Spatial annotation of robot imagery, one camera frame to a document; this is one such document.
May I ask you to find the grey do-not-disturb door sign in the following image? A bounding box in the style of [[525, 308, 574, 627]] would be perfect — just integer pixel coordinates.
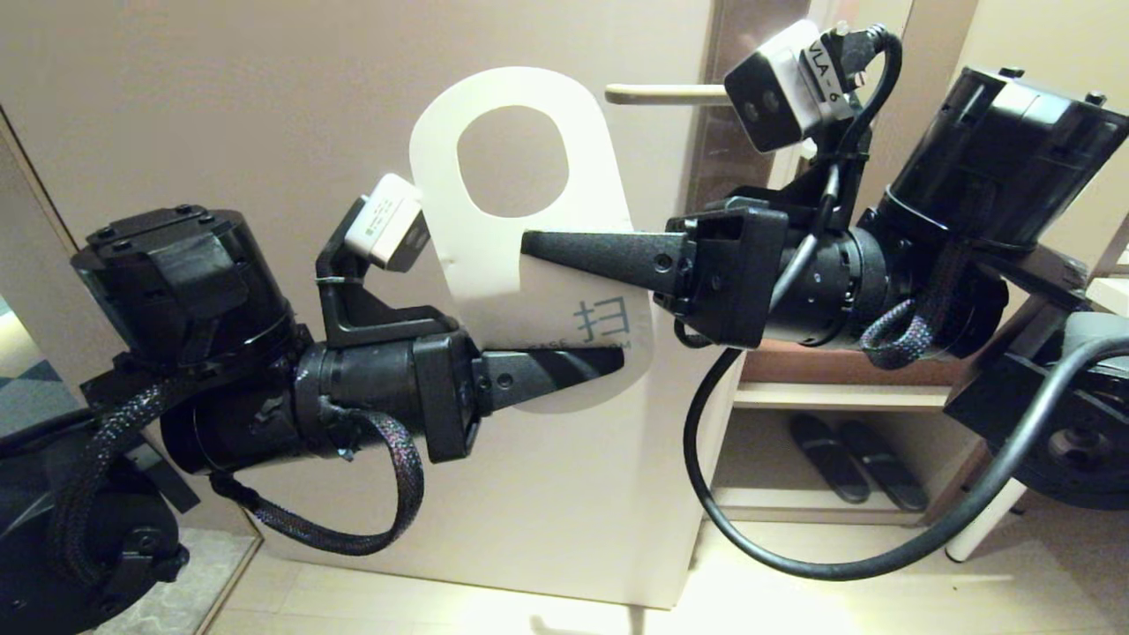
[[408, 66, 655, 414]]

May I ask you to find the grey marble door threshold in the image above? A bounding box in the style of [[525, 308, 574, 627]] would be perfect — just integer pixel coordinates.
[[88, 529, 263, 635]]

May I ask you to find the beige room door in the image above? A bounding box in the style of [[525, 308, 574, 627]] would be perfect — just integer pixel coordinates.
[[0, 0, 768, 609]]

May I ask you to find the brown leather bench cushion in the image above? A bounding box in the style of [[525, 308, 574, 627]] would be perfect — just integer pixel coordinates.
[[741, 340, 980, 386]]

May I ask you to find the beige wooden bench shelf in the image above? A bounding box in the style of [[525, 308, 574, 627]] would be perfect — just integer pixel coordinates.
[[703, 340, 1095, 528]]

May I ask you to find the black slipper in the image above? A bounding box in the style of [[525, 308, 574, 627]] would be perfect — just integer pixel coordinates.
[[836, 420, 929, 514], [788, 413, 871, 505]]

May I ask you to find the white table leg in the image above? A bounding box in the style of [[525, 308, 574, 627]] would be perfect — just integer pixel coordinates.
[[946, 476, 1028, 564]]

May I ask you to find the blue patterned hallway carpet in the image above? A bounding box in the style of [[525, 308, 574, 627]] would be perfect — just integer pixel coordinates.
[[0, 295, 89, 433]]

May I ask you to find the braided black left cable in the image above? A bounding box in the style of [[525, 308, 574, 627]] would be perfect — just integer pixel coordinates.
[[49, 375, 426, 583]]

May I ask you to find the beige door lever handle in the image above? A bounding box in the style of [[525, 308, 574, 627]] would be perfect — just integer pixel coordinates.
[[605, 82, 733, 107]]

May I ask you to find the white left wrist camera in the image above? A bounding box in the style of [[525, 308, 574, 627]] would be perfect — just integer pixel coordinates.
[[344, 173, 431, 273]]

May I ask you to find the braided purple right cable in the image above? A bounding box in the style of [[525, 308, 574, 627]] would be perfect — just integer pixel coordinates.
[[860, 247, 971, 370]]

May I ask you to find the smooth black cable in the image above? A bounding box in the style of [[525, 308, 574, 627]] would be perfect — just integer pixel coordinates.
[[0, 410, 89, 455], [684, 26, 1129, 581]]

